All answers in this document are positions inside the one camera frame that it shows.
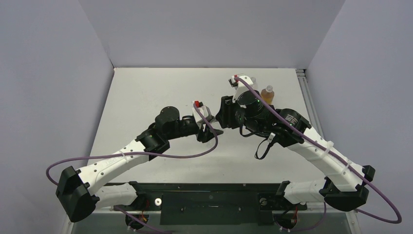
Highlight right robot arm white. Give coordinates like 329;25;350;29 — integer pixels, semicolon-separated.
216;91;375;212

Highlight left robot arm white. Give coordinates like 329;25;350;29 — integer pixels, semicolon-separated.
56;106;223;222

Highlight clear empty bottle upright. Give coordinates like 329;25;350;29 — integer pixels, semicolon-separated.
250;77;259;91

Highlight tea bottle red label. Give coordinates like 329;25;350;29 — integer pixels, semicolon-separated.
260;85;275;105

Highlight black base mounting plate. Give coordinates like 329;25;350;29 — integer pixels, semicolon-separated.
95;181;310;227

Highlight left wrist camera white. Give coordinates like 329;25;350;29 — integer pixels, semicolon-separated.
192;100;212;128

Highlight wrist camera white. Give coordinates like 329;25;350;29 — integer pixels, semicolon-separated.
228;74;253;103
192;100;212;128

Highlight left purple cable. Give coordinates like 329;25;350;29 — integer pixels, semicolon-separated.
45;103;219;186

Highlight purple cable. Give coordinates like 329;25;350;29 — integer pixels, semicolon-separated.
234;77;403;224
45;103;219;186

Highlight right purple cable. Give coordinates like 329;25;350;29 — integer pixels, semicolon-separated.
234;77;403;224

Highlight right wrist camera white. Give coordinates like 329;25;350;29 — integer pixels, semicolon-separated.
228;74;253;103

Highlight black cable loop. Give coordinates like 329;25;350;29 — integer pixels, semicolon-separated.
239;111;278;160

